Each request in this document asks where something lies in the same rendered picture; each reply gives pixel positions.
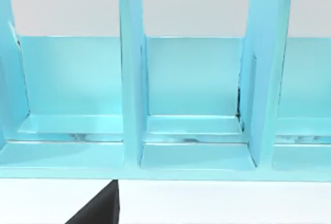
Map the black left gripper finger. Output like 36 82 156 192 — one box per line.
64 179 121 224

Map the light blue rack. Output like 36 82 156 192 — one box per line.
0 0 331 181

